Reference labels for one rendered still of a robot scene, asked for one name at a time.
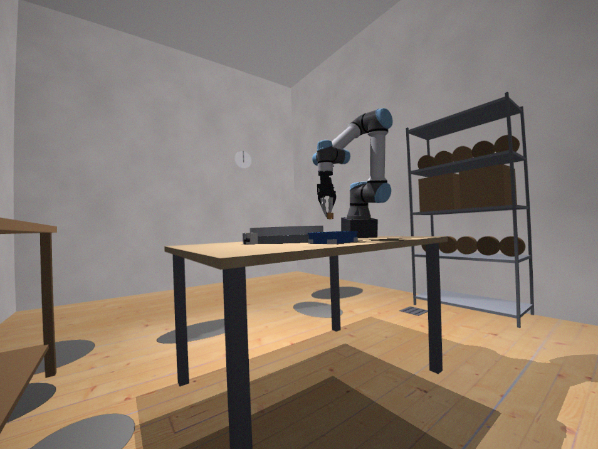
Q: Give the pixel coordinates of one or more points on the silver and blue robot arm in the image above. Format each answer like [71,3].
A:
[376,190]

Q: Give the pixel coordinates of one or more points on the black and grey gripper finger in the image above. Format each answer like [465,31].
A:
[332,202]
[322,202]

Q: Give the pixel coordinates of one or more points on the blue open-top crate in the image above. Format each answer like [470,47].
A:
[332,237]

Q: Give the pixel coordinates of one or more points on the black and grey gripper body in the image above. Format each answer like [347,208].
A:
[325,189]

